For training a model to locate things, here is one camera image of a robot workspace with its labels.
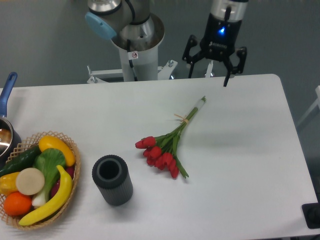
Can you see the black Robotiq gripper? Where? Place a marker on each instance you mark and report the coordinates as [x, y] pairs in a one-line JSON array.
[[220, 41]]

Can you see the red tulip bouquet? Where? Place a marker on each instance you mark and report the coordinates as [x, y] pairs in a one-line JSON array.
[[162, 151]]

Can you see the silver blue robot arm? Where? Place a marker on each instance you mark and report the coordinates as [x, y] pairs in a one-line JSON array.
[[137, 34]]

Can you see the white furniture leg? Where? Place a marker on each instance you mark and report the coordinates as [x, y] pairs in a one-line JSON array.
[[312, 111]]

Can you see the dark grey ribbed vase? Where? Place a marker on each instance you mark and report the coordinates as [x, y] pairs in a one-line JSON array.
[[111, 175]]

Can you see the black device at table edge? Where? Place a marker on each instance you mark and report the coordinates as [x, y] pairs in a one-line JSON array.
[[311, 212]]

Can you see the dark red vegetable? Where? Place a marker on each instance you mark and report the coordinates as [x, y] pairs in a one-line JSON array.
[[70, 170]]

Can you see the green bok choy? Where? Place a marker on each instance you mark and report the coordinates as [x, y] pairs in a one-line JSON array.
[[47, 163]]

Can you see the yellow banana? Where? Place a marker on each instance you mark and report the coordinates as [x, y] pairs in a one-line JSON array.
[[54, 204]]

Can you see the green cucumber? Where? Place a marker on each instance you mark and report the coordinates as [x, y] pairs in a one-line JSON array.
[[22, 161]]

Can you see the woven wicker basket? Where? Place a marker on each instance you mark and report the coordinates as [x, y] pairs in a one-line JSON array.
[[22, 147]]

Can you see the beige round disc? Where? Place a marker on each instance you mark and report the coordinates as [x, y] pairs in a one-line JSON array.
[[30, 181]]

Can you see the yellow bell pepper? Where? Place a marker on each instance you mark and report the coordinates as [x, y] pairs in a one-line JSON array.
[[8, 183]]

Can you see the orange fruit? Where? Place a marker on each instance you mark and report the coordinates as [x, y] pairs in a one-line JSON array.
[[17, 204]]

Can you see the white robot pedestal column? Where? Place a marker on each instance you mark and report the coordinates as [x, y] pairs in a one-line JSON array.
[[139, 65]]

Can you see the white metal base frame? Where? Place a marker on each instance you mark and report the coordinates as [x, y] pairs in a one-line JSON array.
[[110, 73]]

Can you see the blue handled saucepan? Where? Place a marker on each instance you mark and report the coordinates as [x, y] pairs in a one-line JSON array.
[[9, 138]]

